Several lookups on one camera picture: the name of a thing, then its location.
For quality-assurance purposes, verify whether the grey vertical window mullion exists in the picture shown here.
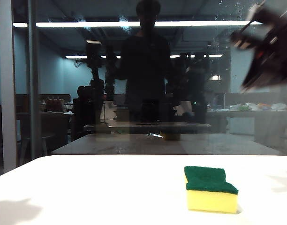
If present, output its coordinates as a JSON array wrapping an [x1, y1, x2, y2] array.
[[27, 0, 43, 160]]

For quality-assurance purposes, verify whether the white vertical frame post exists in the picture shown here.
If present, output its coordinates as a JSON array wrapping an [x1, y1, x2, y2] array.
[[0, 0, 18, 174]]

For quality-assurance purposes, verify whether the large glass pane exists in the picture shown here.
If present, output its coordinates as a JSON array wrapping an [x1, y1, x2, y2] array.
[[0, 0, 287, 158]]

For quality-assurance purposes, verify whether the yellow sponge green scouring pad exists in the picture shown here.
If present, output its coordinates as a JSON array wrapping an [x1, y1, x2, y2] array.
[[183, 165, 240, 215]]

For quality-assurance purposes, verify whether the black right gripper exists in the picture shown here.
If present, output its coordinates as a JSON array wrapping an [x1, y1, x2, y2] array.
[[229, 1, 287, 93]]

